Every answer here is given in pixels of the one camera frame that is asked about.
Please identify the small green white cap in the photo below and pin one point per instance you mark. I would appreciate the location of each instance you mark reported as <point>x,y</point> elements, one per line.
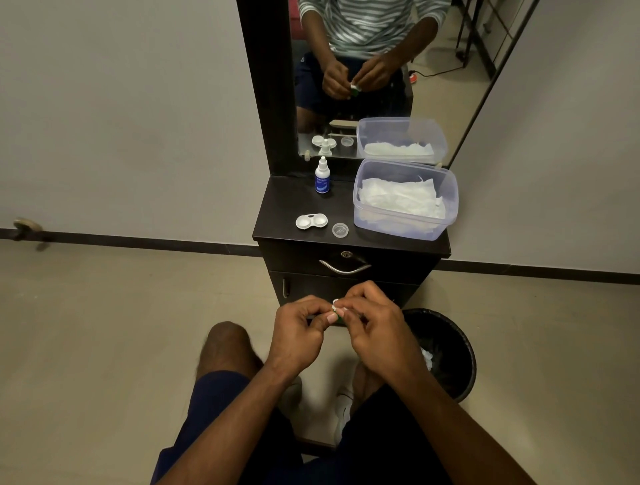
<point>339,311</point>

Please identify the person's right leg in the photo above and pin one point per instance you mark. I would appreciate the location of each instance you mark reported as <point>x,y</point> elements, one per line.
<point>365,384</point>

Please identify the person's leg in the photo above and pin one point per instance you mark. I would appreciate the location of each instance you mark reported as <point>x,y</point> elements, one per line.
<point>365,384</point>
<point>225,344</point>

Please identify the crumpled white tissue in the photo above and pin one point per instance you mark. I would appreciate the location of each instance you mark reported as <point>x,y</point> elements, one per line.
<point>426,358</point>

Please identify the person's left forearm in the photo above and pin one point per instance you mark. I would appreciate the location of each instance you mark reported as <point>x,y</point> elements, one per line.
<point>225,424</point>

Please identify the person's left hand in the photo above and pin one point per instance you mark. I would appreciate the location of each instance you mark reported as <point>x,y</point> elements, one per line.
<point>292,339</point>

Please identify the white tissues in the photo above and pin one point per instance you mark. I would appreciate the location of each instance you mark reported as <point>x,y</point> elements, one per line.
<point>400,200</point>

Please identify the small clear round cap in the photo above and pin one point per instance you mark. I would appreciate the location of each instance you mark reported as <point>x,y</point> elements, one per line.
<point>340,230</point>

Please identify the person's left thumb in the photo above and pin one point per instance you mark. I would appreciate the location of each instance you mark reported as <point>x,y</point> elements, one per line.
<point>324,323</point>

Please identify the black framed mirror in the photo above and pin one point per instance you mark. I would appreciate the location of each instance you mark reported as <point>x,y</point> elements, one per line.
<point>272,85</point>

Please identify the white blue solution bottle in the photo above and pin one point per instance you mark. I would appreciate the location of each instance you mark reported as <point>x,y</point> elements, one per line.
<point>322,180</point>

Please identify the person's right forearm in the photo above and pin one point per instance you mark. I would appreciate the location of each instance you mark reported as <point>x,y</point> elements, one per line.
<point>460,429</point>

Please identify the metal door stopper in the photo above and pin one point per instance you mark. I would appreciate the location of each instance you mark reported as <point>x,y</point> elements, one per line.
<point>25,227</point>

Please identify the dark wooden dressing cabinet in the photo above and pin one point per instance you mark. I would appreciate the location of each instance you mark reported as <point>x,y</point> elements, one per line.
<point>310,260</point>

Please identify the black trash bin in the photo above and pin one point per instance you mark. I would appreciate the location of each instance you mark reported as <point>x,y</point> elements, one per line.
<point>452,344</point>

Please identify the white contact lens case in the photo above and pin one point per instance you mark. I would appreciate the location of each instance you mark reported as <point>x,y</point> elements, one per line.
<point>311,221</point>

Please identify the person's right thumb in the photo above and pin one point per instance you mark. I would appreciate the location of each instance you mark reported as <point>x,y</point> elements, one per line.
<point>353,324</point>

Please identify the person's right hand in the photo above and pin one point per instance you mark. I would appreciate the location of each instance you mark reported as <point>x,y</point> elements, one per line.
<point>385,344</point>

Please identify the clear plastic container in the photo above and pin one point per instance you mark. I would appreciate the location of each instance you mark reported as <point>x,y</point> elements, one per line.
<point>450,200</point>

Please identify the white shoe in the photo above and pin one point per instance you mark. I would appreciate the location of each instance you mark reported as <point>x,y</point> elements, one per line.
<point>291,397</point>
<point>344,414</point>

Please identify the navy shorts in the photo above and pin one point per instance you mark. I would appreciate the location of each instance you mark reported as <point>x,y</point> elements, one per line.
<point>220,394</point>

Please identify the person's left leg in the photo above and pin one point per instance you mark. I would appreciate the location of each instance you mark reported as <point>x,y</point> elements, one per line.
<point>225,344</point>

